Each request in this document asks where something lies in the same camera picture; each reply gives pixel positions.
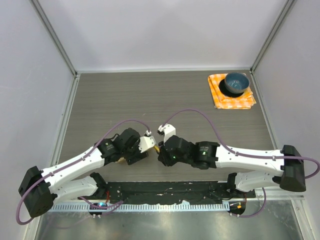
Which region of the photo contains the white slotted cable duct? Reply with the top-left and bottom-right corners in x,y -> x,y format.
49,201 -> 230,213

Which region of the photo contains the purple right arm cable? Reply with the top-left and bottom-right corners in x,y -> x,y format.
159,108 -> 320,218

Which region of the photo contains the yellow utility knife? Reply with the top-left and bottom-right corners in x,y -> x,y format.
153,145 -> 160,154

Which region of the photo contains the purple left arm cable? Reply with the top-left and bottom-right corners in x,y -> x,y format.
15,119 -> 153,226

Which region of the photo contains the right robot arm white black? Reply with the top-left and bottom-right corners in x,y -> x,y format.
158,135 -> 306,198

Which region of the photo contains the brown cardboard express box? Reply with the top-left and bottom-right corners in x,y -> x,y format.
117,146 -> 156,165

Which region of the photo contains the blue ceramic bowl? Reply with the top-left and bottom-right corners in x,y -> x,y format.
224,72 -> 250,94

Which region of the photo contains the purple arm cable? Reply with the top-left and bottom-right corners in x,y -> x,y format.
15,119 -> 153,226
159,108 -> 320,218

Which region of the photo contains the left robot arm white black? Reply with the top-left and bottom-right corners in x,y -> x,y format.
18,128 -> 156,218

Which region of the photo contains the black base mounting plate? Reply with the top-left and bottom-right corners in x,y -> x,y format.
77,180 -> 256,201

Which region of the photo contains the orange checkered cloth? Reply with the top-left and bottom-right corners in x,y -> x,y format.
207,73 -> 257,110

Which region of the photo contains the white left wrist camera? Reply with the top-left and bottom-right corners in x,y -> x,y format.
138,130 -> 156,153

